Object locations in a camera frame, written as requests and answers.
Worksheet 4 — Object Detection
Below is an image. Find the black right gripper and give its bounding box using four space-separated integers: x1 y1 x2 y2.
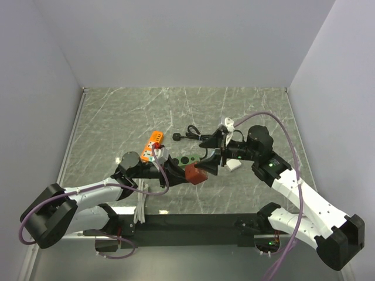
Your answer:
195 129 259 176

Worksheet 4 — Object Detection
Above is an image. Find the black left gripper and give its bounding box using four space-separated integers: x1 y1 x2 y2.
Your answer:
131 155 190 189

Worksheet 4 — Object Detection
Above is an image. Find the green power strip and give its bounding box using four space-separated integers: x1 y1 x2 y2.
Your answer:
172 154 200 168

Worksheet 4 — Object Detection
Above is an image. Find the red cube socket adapter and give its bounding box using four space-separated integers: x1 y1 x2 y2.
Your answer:
185 163 208 185

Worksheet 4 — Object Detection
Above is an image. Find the orange power strip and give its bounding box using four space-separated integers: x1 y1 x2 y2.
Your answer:
140 131 163 162

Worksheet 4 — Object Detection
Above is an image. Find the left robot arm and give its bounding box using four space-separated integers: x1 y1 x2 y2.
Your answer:
19 152 187 249

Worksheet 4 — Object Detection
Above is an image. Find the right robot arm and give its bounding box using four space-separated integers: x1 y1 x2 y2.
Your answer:
195 125 365 271

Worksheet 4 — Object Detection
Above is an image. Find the white charger plug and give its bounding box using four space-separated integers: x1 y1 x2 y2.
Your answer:
226 159 241 172

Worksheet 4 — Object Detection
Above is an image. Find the black base beam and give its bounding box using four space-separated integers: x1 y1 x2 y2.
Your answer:
83 213 283 252

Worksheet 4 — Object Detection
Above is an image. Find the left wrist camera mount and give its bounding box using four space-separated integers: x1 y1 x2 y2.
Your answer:
152 142 169 164

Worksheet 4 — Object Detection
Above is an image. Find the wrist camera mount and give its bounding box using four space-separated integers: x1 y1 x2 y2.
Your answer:
220 116 235 145
152 142 169 164

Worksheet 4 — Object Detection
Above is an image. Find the black power cable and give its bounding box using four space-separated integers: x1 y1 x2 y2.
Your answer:
186 125 217 159

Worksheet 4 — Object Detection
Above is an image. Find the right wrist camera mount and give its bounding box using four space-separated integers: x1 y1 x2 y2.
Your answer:
220 116 235 145

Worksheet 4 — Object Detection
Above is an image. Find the white power cable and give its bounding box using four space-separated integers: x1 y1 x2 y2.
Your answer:
133 180 149 225

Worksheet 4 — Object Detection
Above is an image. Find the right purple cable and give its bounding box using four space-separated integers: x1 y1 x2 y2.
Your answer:
234 112 303 281

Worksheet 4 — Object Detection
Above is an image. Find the purple cable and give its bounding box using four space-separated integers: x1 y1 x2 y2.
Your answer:
234 112 303 281
18 146 171 259

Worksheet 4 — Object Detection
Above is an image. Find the aluminium frame rail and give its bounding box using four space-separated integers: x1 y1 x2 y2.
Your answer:
254 231 291 239

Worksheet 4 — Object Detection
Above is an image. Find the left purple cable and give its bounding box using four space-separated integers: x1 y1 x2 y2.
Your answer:
18 146 171 259

